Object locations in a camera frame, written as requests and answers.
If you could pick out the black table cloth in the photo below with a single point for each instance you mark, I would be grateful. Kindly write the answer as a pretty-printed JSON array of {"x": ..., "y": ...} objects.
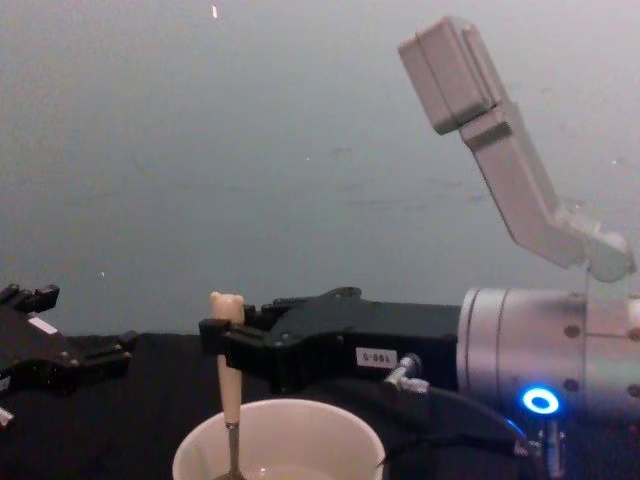
[{"x": 125, "y": 425}]

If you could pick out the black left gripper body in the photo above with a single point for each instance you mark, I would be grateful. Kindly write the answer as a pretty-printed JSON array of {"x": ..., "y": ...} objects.
[{"x": 35, "y": 350}]

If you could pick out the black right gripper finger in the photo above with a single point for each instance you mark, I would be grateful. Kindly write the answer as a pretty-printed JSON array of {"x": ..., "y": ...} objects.
[
  {"x": 262, "y": 314},
  {"x": 250, "y": 345}
]

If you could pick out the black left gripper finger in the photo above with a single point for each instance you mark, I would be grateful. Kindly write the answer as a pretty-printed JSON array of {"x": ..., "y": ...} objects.
[
  {"x": 107, "y": 357},
  {"x": 30, "y": 299}
]

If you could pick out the white cup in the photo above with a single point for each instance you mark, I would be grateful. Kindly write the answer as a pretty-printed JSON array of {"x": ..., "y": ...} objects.
[{"x": 310, "y": 430}]

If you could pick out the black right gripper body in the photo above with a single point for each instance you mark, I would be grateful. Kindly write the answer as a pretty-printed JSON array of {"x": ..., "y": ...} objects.
[{"x": 370, "y": 330}]

